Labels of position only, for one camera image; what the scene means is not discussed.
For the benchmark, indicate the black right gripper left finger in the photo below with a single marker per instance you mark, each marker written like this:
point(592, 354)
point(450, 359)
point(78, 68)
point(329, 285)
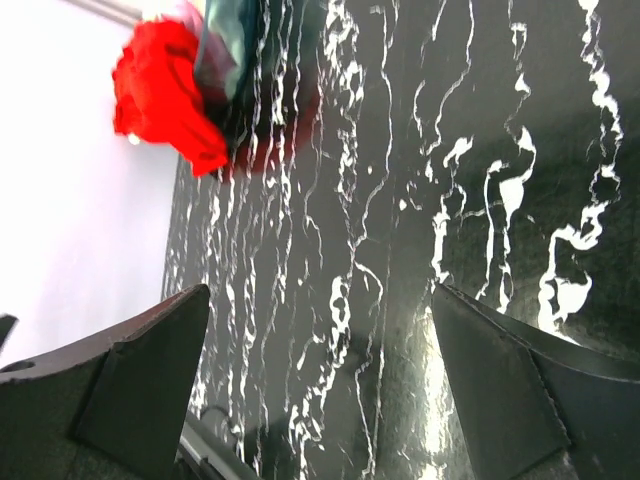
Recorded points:
point(109, 406)

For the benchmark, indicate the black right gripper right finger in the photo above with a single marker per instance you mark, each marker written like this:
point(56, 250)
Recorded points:
point(532, 405)

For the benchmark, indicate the red t-shirt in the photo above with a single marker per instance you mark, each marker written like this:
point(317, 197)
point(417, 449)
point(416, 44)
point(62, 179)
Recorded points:
point(158, 100)

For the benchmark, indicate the pink crumpled shirt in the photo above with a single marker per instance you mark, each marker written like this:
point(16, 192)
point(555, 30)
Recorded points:
point(191, 13)

